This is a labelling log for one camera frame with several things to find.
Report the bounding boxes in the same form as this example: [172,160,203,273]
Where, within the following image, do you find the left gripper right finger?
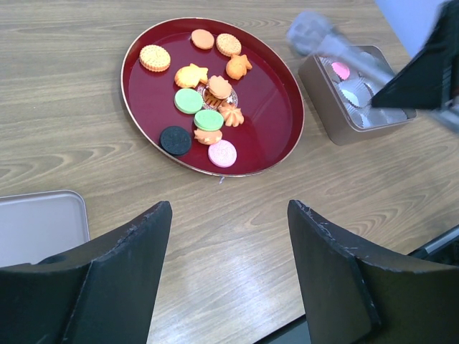
[288,200,458,343]

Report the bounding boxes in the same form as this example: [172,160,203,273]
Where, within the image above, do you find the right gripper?
[372,0,458,110]

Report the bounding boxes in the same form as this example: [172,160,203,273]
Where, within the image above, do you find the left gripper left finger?
[1,201,172,343]

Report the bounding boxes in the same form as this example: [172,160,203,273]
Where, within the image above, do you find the pink cookie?
[331,62,351,80]
[208,140,237,168]

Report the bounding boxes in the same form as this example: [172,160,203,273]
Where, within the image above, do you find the steel serving tongs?
[286,10,459,133]

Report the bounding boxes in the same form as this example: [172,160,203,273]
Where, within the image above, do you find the gold cookie tin box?
[298,56,417,145]

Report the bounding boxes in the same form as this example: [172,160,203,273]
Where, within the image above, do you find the gold tin lid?
[1,190,90,267]

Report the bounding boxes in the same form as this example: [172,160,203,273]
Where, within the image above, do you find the black sandwich cookie left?
[159,126,191,157]

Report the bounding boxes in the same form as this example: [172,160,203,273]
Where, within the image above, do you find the orange star cookie lower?
[194,129,222,145]

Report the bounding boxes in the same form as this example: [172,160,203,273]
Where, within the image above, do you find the orange fish cookie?
[225,54,252,80]
[174,63,208,88]

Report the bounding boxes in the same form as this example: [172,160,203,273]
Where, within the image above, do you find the green macaron lower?
[194,109,224,131]

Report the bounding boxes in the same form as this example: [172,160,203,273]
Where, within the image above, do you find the green macaron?
[174,88,204,115]
[194,109,224,131]

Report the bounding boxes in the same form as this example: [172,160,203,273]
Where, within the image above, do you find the orange swirl cookie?
[218,103,245,127]

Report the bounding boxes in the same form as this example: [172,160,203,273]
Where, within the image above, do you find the green macaron upper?
[174,88,204,115]

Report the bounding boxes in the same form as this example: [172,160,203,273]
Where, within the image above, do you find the round orange biscuit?
[215,33,242,57]

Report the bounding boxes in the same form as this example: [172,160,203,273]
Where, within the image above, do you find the orange flower cookie centre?
[208,75,232,100]

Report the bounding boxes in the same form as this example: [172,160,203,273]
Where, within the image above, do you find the round red tray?
[120,17,304,177]

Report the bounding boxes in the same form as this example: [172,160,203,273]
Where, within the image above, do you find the orange fish cookie left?
[174,63,208,88]

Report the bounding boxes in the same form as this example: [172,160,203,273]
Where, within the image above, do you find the round orange cookie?
[191,29,215,50]

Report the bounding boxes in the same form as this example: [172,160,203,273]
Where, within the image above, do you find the orange sandwich biscuit left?
[139,44,171,72]

